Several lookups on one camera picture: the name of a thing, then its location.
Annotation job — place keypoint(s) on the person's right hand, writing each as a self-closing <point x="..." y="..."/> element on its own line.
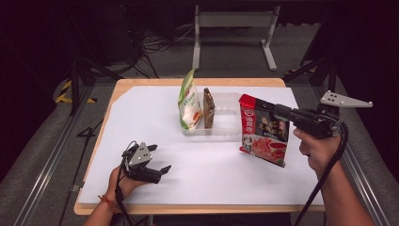
<point x="318" y="152"/>

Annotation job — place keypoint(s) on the white paper sheet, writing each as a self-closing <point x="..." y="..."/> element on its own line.
<point x="147" y="113"/>

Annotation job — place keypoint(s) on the red and black food packet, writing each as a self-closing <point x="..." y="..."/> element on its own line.
<point x="266" y="141"/>

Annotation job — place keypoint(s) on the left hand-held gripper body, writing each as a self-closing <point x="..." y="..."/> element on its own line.
<point x="141" y="171"/>

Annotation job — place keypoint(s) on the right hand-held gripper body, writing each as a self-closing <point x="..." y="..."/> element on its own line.
<point x="316" y="121"/>

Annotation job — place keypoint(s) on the person's left hand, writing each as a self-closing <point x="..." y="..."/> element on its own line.
<point x="125" y="186"/>

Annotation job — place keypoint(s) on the white metal stand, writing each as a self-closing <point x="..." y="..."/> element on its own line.
<point x="235" y="19"/>

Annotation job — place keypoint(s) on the aluminium floor rail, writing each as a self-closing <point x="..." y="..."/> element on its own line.
<point x="50" y="169"/>
<point x="367" y="188"/>

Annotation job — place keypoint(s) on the black metal stand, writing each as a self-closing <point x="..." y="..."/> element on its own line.
<point x="74" y="84"/>
<point x="331" y="78"/>

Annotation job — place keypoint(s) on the green and white food packet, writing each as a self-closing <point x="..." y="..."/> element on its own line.
<point x="189" y="106"/>

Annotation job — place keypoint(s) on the gold brown food packet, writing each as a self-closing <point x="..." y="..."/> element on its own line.
<point x="208" y="109"/>

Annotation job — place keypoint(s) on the clear plastic container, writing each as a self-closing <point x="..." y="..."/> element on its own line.
<point x="226" y="122"/>

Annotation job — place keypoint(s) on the yellow black hazard tape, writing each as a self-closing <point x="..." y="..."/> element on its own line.
<point x="64" y="92"/>

